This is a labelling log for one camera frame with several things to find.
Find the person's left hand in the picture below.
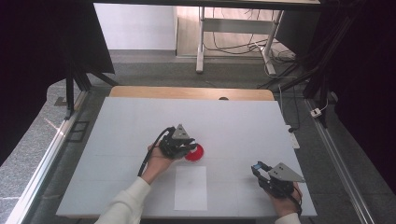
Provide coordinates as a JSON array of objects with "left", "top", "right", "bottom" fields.
[{"left": 141, "top": 143, "right": 181, "bottom": 185}]

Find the black tripod stand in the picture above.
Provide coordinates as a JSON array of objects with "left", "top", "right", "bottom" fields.
[{"left": 64, "top": 62, "right": 120, "bottom": 120}]

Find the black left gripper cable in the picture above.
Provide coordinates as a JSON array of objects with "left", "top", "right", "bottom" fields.
[{"left": 137, "top": 125, "right": 176, "bottom": 177}]

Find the wooden table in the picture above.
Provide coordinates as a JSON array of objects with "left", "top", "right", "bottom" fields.
[{"left": 109, "top": 85, "right": 276, "bottom": 102}]

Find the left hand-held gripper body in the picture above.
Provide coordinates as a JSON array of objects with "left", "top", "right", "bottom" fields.
[{"left": 159, "top": 123, "right": 196, "bottom": 161}]

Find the white paper sheet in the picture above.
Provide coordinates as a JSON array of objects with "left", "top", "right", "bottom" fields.
[{"left": 174, "top": 165, "right": 208, "bottom": 212}]

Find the person's right hand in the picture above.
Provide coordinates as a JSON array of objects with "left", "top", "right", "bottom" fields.
[{"left": 269, "top": 181, "right": 304, "bottom": 218}]

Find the black curtain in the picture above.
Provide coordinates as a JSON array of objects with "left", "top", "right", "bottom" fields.
[
  {"left": 275, "top": 0, "right": 396, "bottom": 194},
  {"left": 0, "top": 0, "right": 116, "bottom": 166}
]

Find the white metal desk frame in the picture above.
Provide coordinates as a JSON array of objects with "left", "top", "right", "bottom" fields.
[{"left": 195, "top": 7, "right": 285, "bottom": 76}]

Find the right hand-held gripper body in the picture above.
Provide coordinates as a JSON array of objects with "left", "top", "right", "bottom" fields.
[{"left": 260, "top": 161, "right": 306, "bottom": 199}]

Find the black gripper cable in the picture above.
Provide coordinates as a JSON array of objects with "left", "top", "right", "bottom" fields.
[
  {"left": 137, "top": 125, "right": 176, "bottom": 177},
  {"left": 288, "top": 186, "right": 304, "bottom": 217}
]

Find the white table cover board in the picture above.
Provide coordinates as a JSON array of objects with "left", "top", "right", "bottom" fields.
[{"left": 56, "top": 96, "right": 318, "bottom": 217}]

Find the bundle of floor cables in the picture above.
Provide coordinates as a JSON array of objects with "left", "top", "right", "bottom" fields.
[{"left": 204, "top": 7, "right": 297, "bottom": 62}]

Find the aluminium rail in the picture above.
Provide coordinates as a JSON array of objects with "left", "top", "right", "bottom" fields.
[
  {"left": 6, "top": 90, "right": 90, "bottom": 224},
  {"left": 304, "top": 99, "right": 375, "bottom": 224}
]

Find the red ink pad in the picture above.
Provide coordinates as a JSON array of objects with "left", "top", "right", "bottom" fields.
[{"left": 184, "top": 143, "right": 205, "bottom": 162}]

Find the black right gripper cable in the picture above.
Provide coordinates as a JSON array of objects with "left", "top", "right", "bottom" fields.
[{"left": 288, "top": 186, "right": 304, "bottom": 217}]

